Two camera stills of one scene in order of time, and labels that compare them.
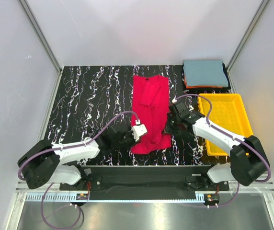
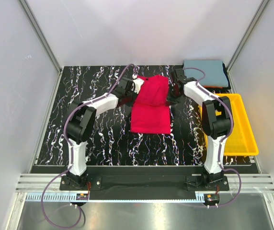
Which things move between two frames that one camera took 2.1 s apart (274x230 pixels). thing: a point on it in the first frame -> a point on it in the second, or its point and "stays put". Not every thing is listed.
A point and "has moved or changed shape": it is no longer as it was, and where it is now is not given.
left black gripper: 129,137 -> 129,96
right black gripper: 171,125 -> 173,95
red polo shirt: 150,103 has moved or changed shape
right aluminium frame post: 264,5 stays put
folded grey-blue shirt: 205,73 stays put
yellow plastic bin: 228,113 stays put
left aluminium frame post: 44,40 stays put
